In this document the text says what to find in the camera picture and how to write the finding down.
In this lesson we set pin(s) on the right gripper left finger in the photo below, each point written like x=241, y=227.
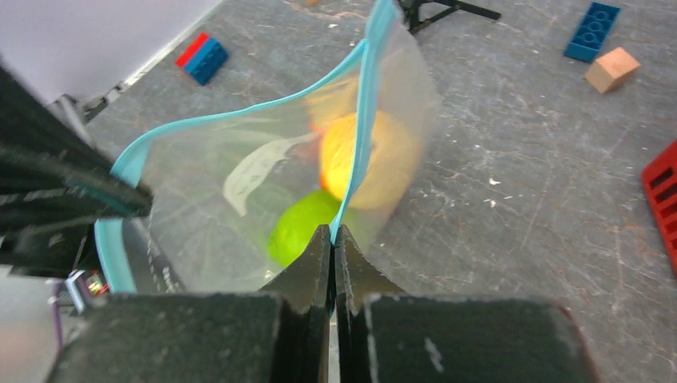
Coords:
x=279, y=333

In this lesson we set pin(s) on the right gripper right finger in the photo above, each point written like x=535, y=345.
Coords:
x=387, y=335

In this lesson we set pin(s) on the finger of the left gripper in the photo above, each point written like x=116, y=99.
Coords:
x=50, y=177

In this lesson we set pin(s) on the green apple toy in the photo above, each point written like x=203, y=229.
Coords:
x=298, y=223

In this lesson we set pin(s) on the clear zip top bag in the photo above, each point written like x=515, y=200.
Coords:
x=221, y=182

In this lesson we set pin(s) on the yellow lemon toy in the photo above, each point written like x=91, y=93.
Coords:
x=394, y=157

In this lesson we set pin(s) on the orange fruit toy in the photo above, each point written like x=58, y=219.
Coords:
x=331, y=102

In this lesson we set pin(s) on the red and blue bricks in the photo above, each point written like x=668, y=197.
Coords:
x=202, y=59

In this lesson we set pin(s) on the red plastic basket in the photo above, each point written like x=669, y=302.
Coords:
x=659, y=182

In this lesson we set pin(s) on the black tripod stand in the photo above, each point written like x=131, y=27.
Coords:
x=412, y=12

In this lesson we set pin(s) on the small wooden cube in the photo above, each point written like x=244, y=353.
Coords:
x=611, y=70

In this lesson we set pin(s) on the blue toy brick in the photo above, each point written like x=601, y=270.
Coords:
x=592, y=31

